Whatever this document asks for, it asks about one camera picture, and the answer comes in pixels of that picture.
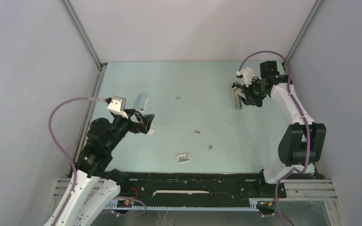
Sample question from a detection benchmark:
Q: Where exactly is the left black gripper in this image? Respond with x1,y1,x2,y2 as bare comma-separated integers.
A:
106,109,154,152

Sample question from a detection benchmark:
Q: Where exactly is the beige and black stapler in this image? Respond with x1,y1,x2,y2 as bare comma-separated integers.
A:
231,82,246,110

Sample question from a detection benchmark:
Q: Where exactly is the light blue stapler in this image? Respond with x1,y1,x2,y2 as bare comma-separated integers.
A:
138,93,148,113

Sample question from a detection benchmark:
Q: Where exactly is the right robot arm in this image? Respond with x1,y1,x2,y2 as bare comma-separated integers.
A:
237,61,327,197

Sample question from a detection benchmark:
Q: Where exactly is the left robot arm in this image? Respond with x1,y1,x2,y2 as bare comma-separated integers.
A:
46,109,155,226

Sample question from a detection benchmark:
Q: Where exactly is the white staple box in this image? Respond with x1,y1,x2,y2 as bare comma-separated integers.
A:
147,128,155,135

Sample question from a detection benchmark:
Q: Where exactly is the open staple tray box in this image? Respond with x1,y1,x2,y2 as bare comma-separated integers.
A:
176,153,191,163

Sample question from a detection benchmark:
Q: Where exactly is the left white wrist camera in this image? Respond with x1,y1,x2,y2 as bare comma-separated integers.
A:
106,96,129,119

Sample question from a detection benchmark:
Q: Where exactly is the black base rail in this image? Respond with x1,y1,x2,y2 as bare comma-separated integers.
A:
120,172,287,209

